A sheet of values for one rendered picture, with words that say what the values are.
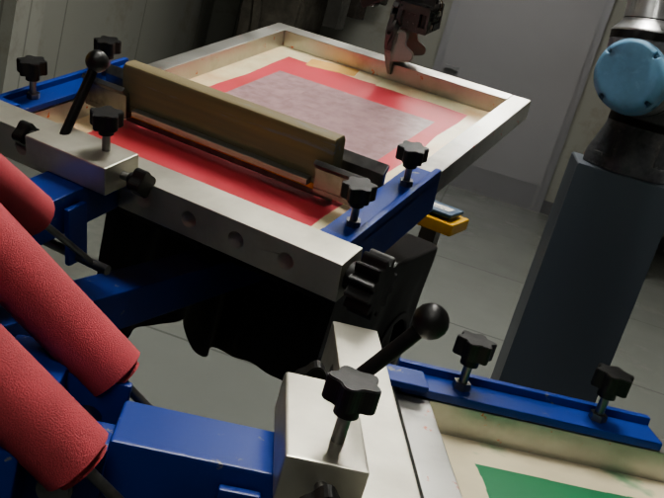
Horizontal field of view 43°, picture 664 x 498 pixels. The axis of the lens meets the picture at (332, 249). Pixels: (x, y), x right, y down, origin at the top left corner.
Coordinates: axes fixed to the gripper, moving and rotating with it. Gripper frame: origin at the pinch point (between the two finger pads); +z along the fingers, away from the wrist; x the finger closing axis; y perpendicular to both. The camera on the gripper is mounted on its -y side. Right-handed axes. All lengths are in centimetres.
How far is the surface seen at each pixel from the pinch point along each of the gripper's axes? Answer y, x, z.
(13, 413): 35, -130, -17
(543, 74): -101, 585, 166
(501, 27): -148, 581, 135
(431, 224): 14.0, 6.6, 35.0
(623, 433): 67, -76, 6
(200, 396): -56, 24, 138
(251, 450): 44, -117, -10
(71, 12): -344, 258, 122
